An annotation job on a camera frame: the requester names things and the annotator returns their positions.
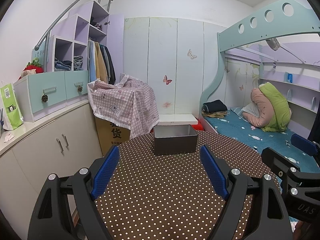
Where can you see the cardboard box with characters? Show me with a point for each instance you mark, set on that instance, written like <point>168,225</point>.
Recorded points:
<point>110,135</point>

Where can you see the mint bunk bed frame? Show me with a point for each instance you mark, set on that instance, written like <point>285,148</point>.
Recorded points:
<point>276,34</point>

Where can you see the brown polka dot tablecloth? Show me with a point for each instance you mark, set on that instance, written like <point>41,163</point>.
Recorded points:
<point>158,197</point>

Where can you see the mint drawer unit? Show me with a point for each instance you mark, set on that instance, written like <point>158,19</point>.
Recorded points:
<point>39,95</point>

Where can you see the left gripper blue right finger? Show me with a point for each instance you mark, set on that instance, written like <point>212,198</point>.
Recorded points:
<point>232,186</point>

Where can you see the green white paper bag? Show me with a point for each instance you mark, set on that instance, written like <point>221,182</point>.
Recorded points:
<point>11,116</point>

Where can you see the folded dark clothes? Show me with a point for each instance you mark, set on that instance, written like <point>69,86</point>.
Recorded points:
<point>214,106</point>

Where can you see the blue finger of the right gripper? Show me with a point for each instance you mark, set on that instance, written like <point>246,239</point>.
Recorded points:
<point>279,165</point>
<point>305,145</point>

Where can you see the red green plush toy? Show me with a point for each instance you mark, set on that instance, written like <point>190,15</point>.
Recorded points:
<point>33,67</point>

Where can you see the blue patterned bed sheet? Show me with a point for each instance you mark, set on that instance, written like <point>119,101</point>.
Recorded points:
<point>235,126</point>

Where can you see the hanging clothes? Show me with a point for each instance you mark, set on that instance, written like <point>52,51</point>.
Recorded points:
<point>100,65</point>

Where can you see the grey metal tin box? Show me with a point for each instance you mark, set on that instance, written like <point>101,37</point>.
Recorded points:
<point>177,139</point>

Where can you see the white board on stool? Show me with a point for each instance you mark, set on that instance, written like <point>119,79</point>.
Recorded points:
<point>177,119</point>

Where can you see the beige low cabinet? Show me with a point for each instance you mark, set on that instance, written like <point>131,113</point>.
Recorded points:
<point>62,146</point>

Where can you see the purple stair shelf unit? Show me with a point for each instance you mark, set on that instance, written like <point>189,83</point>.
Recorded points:
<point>69,37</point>

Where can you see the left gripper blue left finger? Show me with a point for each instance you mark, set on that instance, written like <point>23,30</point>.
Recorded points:
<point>86,186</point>

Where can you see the green plush pillow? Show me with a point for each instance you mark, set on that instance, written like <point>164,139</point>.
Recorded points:
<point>282,112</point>

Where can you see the pink checkered cloth cover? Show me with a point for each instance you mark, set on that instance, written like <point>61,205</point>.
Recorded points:
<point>129,104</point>

